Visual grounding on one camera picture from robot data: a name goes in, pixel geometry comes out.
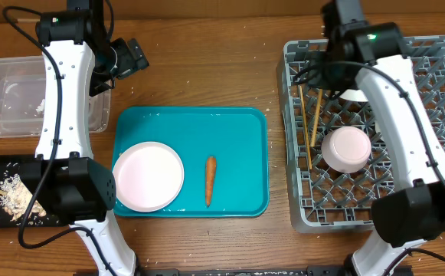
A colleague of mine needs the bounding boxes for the grey dishwasher rack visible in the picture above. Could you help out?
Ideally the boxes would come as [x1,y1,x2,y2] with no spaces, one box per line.
[276,35,445,233]

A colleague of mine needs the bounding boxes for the teal plastic serving tray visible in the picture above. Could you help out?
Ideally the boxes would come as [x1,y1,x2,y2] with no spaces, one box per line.
[112,107,270,218]

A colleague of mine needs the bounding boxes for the small white saucer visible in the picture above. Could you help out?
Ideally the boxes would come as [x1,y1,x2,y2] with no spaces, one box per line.
[339,89,368,102]

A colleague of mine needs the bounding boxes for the peanut and rice scraps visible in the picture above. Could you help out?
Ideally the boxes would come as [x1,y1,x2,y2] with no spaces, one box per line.
[0,162,32,227]

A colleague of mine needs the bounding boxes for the large white plate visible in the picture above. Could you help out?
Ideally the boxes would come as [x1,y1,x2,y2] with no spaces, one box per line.
[113,142,185,212]

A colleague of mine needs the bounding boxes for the white napkin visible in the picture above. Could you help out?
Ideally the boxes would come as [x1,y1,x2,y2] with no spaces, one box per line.
[35,99,45,114]

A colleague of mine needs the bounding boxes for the white bowl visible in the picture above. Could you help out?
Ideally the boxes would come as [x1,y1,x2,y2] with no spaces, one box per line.
[321,126,371,173]

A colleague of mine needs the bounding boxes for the orange carrot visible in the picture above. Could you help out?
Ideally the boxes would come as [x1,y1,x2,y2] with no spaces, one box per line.
[205,156,217,207]

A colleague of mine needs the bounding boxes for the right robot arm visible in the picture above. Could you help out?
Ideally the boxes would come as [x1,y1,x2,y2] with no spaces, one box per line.
[293,1,445,275]

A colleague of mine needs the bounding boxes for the black plastic tray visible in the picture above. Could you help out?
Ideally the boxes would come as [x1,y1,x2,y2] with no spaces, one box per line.
[0,155,34,228]

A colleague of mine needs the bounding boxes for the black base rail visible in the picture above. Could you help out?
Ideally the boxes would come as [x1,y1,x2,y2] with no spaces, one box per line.
[140,265,352,276]

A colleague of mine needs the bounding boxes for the clear plastic bin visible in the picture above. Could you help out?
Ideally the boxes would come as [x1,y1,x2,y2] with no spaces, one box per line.
[0,55,112,139]

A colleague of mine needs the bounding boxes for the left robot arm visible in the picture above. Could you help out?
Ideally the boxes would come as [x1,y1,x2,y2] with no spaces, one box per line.
[19,0,149,275]

